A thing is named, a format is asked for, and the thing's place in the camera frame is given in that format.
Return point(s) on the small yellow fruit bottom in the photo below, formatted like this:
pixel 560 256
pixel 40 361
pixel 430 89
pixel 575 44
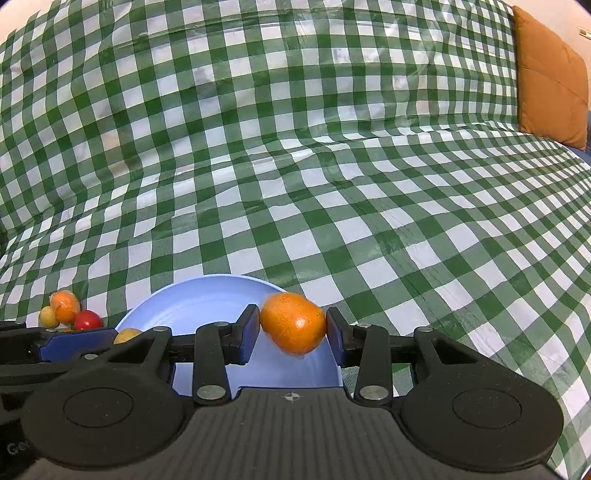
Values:
pixel 126 335

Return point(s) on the orange mandarin bottom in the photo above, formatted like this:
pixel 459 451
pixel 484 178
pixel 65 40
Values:
pixel 295 324

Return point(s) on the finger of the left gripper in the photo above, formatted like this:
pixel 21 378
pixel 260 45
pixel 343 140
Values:
pixel 30 345

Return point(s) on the green white checkered cloth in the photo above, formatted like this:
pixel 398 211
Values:
pixel 365 154

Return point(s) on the red tomato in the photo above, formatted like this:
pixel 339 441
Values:
pixel 87 320

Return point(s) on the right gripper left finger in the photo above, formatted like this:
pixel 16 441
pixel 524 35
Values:
pixel 133 399

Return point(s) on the small yellow fruit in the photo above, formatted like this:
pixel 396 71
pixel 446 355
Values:
pixel 47 318
pixel 126 335

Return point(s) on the blue round plate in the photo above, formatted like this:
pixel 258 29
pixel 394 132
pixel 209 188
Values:
pixel 189 304

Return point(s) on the orange top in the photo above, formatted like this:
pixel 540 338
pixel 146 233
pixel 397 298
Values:
pixel 65 306

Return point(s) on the orange cushion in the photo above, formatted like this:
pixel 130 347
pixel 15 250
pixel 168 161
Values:
pixel 553 85

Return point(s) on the small yellow fruit top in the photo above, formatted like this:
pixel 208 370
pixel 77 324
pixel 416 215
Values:
pixel 47 318

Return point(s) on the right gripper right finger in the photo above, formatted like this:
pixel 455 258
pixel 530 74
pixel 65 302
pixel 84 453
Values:
pixel 453 403

